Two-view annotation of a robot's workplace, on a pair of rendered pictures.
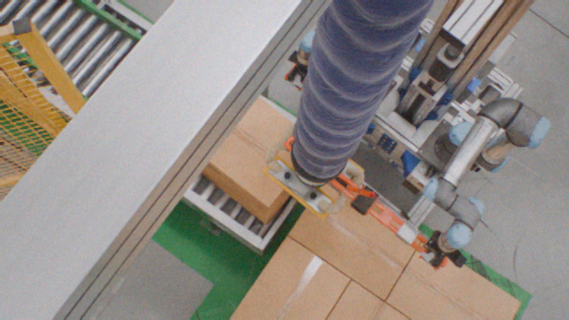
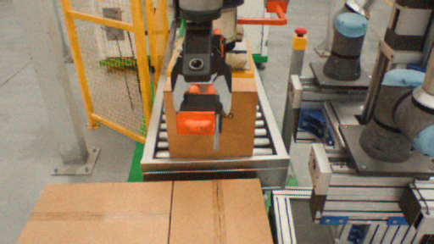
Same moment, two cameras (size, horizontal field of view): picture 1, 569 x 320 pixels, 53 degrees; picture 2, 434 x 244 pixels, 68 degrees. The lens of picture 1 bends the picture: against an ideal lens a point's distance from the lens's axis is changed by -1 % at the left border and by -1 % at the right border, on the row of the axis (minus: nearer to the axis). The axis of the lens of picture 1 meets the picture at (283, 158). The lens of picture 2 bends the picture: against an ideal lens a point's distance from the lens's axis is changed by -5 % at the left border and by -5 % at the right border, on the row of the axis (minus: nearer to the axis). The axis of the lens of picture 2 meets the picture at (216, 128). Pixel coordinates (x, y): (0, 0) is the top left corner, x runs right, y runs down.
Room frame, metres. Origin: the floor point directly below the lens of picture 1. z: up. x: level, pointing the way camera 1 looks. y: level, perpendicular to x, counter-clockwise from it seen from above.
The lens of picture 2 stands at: (0.21, -1.18, 1.61)
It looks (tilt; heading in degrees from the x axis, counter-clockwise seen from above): 34 degrees down; 62
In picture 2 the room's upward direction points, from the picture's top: straight up
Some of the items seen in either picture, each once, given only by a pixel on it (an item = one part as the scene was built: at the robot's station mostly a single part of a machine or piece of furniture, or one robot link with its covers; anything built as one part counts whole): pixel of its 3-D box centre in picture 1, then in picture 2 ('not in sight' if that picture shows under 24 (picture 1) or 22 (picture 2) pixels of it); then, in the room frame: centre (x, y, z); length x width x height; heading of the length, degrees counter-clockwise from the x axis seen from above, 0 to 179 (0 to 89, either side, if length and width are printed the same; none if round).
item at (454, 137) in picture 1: (463, 138); (404, 97); (0.98, -0.76, 1.20); 0.13 x 0.12 x 0.14; 64
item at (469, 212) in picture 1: (466, 212); not in sight; (0.56, -0.67, 1.55); 0.11 x 0.11 x 0.08; 64
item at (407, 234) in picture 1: (406, 234); (204, 85); (0.51, -0.54, 1.25); 0.07 x 0.07 x 0.04; 60
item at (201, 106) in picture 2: (433, 256); (197, 113); (0.44, -0.65, 1.25); 0.08 x 0.07 x 0.05; 60
